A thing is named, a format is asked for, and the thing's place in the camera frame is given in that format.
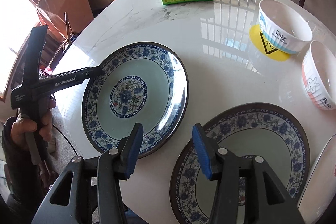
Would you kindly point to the orange covered furniture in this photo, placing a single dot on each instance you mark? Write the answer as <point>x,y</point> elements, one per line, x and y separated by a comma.
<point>51,13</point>

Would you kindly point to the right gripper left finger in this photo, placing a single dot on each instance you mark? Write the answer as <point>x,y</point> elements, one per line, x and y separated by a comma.
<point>114,165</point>

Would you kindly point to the white bowl dog print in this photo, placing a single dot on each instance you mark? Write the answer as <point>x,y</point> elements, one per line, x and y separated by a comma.
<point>283,27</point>

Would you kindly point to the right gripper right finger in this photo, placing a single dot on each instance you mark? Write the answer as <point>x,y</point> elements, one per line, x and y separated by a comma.
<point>220,165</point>

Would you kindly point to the dark wooden side chair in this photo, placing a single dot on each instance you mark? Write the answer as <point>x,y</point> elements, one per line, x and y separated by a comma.
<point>68,39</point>

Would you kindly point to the white bowl rabbit print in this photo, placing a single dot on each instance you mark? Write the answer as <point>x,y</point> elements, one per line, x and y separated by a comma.
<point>318,75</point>

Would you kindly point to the white plate pink flowers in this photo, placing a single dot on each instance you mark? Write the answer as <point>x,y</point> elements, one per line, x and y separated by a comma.
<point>320,187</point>

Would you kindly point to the yellow round warning sticker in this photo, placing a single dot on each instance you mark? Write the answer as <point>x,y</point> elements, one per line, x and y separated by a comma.
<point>264,46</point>

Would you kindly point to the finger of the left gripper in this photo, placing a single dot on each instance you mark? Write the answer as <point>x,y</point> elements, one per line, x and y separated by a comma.
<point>65,80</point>

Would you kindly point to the person's left hand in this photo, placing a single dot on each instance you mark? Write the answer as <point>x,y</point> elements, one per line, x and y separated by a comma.
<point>26,125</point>

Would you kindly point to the small blue floral plate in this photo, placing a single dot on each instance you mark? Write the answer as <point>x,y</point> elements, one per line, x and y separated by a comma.
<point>144,83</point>

